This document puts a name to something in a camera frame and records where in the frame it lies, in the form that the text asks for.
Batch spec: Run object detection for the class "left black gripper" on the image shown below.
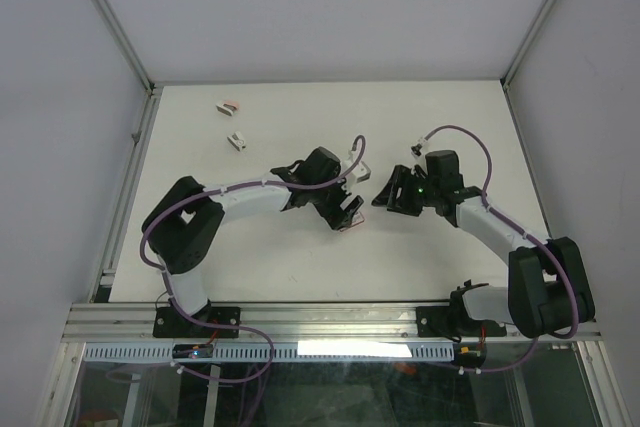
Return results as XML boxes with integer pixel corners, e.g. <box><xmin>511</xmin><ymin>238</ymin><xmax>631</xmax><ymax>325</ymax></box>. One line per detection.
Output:
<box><xmin>311</xmin><ymin>169</ymin><xmax>363</xmax><ymax>230</ymax></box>

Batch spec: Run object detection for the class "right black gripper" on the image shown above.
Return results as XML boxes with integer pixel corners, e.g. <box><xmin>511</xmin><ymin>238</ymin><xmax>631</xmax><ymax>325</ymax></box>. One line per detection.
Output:
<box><xmin>371</xmin><ymin>164</ymin><xmax>439</xmax><ymax>216</ymax></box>

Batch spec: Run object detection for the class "red white staple box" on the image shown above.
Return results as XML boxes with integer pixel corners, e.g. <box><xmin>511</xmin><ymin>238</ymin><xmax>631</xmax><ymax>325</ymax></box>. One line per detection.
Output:
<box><xmin>340</xmin><ymin>212</ymin><xmax>365</xmax><ymax>232</ymax></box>

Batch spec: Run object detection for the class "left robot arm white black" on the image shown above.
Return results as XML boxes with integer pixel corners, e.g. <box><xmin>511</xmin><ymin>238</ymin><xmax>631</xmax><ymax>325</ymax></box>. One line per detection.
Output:
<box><xmin>139</xmin><ymin>136</ymin><xmax>371</xmax><ymax>336</ymax></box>

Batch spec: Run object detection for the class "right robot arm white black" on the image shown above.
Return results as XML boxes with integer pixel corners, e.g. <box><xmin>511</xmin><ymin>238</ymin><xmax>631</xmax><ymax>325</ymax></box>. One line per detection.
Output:
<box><xmin>372</xmin><ymin>150</ymin><xmax>596</xmax><ymax>338</ymax></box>

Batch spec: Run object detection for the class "pink white mini stapler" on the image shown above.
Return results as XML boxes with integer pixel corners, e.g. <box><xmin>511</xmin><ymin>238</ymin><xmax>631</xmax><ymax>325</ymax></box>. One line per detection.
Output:
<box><xmin>216</xmin><ymin>100</ymin><xmax>240</xmax><ymax>117</ymax></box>

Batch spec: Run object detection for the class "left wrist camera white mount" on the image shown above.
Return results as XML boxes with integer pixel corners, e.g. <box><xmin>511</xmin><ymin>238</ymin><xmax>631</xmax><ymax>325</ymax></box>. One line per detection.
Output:
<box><xmin>341</xmin><ymin>150</ymin><xmax>367</xmax><ymax>188</ymax></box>

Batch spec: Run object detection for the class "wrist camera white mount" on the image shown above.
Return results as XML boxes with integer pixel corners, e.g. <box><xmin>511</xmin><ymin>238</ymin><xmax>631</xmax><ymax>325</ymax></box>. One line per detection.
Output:
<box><xmin>341</xmin><ymin>150</ymin><xmax>367</xmax><ymax>188</ymax></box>
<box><xmin>410</xmin><ymin>134</ymin><xmax>430</xmax><ymax>164</ymax></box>

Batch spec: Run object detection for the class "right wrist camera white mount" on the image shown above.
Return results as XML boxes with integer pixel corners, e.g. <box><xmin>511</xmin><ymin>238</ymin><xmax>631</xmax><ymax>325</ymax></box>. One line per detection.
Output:
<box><xmin>410</xmin><ymin>134</ymin><xmax>430</xmax><ymax>164</ymax></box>

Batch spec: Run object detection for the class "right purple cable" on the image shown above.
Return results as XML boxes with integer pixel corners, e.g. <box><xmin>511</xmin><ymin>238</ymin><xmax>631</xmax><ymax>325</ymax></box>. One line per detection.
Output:
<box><xmin>427</xmin><ymin>125</ymin><xmax>581</xmax><ymax>376</ymax></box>

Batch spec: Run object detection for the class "purple cable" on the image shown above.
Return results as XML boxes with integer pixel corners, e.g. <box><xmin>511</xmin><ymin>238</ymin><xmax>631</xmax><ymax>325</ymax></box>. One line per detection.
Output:
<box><xmin>427</xmin><ymin>125</ymin><xmax>581</xmax><ymax>376</ymax></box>
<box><xmin>138</xmin><ymin>134</ymin><xmax>276</xmax><ymax>388</ymax></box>

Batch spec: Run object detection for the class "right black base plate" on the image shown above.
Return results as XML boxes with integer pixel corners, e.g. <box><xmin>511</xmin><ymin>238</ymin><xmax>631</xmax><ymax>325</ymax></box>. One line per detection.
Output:
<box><xmin>415</xmin><ymin>305</ymin><xmax>507</xmax><ymax>342</ymax></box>

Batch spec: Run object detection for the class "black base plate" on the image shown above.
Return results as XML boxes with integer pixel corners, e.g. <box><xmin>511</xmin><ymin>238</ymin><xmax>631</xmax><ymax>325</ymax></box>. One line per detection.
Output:
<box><xmin>415</xmin><ymin>305</ymin><xmax>507</xmax><ymax>342</ymax></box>
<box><xmin>152</xmin><ymin>305</ymin><xmax>241</xmax><ymax>340</ymax></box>

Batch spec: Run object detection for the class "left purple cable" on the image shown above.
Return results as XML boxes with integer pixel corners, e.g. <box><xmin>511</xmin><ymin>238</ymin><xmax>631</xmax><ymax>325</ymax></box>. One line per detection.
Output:
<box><xmin>138</xmin><ymin>134</ymin><xmax>276</xmax><ymax>388</ymax></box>

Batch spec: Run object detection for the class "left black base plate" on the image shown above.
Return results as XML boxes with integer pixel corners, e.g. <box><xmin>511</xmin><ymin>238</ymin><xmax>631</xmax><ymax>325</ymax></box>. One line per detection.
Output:
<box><xmin>152</xmin><ymin>305</ymin><xmax>241</xmax><ymax>340</ymax></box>

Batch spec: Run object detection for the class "right aluminium frame post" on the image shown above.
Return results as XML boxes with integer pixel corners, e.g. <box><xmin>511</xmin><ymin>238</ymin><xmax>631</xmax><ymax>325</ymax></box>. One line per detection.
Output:
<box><xmin>501</xmin><ymin>0</ymin><xmax>589</xmax><ymax>89</ymax></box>

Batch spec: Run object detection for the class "aluminium frame post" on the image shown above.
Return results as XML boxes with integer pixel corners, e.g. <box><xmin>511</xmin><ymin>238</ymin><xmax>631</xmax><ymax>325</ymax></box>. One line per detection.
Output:
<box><xmin>63</xmin><ymin>0</ymin><xmax>156</xmax><ymax>93</ymax></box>
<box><xmin>501</xmin><ymin>0</ymin><xmax>589</xmax><ymax>89</ymax></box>

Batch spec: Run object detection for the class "aluminium front rail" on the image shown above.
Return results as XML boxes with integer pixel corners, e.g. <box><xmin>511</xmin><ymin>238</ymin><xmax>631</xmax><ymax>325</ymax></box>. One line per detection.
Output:
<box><xmin>61</xmin><ymin>300</ymin><xmax>601</xmax><ymax>344</ymax></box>

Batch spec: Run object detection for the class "left aluminium frame post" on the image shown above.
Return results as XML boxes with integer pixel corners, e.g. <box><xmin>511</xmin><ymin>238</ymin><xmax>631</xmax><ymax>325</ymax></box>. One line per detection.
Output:
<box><xmin>63</xmin><ymin>0</ymin><xmax>156</xmax><ymax>93</ymax></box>

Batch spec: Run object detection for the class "white slotted cable duct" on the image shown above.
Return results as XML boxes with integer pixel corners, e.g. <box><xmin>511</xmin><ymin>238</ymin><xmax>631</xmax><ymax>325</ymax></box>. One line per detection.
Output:
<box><xmin>84</xmin><ymin>340</ymin><xmax>455</xmax><ymax>364</ymax></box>

